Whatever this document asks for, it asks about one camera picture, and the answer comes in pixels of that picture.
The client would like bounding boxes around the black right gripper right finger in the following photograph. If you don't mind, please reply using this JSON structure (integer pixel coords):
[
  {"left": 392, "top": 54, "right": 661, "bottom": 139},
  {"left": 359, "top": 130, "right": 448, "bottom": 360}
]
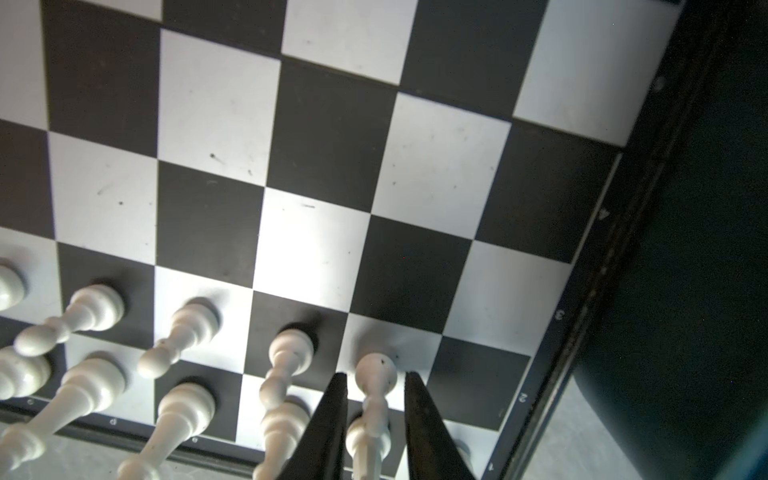
[{"left": 404, "top": 372, "right": 474, "bottom": 480}]

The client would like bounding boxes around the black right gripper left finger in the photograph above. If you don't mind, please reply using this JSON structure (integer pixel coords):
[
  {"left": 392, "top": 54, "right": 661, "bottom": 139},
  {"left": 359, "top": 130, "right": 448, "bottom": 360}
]
[{"left": 277, "top": 372, "right": 348, "bottom": 480}]

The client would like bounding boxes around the white chess pawn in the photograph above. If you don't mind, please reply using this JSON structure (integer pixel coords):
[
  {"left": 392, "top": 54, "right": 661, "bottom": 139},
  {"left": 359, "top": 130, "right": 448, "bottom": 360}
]
[
  {"left": 355, "top": 353, "right": 397, "bottom": 438},
  {"left": 259, "top": 329, "right": 315, "bottom": 410}
]

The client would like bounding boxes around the dark teal plastic tray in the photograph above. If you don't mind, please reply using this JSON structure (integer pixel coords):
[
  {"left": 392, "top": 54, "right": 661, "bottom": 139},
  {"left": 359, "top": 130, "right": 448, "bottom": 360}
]
[{"left": 576, "top": 1, "right": 767, "bottom": 479}]

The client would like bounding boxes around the black white chessboard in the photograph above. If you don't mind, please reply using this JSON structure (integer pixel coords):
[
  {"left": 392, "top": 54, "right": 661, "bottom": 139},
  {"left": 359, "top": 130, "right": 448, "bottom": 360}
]
[{"left": 1, "top": 1, "right": 700, "bottom": 479}]

